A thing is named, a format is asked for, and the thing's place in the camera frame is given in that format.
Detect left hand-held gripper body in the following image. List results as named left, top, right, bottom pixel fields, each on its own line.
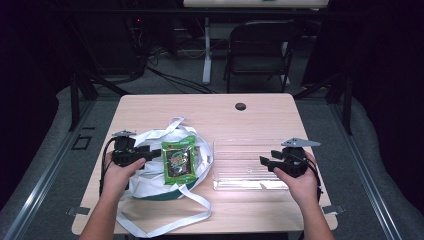
left=111, top=130, right=148, bottom=168

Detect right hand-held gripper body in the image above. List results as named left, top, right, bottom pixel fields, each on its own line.
left=278, top=137, right=322, bottom=179

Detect green snack packet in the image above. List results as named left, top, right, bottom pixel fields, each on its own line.
left=160, top=135, right=198, bottom=186

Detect clear plastic container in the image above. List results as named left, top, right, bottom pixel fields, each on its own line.
left=212, top=137, right=291, bottom=192

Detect white tote bag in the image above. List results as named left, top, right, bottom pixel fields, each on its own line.
left=115, top=116, right=215, bottom=239

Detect person's left hand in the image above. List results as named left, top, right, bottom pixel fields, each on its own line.
left=101, top=151, right=147, bottom=202

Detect person's right hand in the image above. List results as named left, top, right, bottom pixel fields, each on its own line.
left=272, top=151, right=321, bottom=209

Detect black folding chair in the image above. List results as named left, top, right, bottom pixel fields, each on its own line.
left=223, top=19, right=296, bottom=95

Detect white desk with leg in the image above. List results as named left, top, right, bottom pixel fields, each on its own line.
left=182, top=0, right=330, bottom=86

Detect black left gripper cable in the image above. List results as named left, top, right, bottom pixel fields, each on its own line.
left=98, top=137, right=117, bottom=198

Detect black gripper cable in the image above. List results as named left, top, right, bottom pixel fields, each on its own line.
left=301, top=153, right=325, bottom=203
left=98, top=137, right=117, bottom=198

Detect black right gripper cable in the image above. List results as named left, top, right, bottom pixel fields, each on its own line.
left=301, top=153, right=325, bottom=203

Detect grey metal table bracket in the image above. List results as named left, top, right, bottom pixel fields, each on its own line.
left=65, top=206, right=92, bottom=217
left=321, top=204, right=347, bottom=215

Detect silver floor rail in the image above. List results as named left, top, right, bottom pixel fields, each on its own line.
left=328, top=99, right=404, bottom=240
left=2, top=99, right=98, bottom=240

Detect black metal stand frame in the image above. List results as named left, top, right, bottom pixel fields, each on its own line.
left=67, top=70, right=132, bottom=133
left=292, top=72, right=355, bottom=136

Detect black floor cables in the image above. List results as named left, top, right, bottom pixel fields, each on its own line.
left=131, top=16, right=218, bottom=95

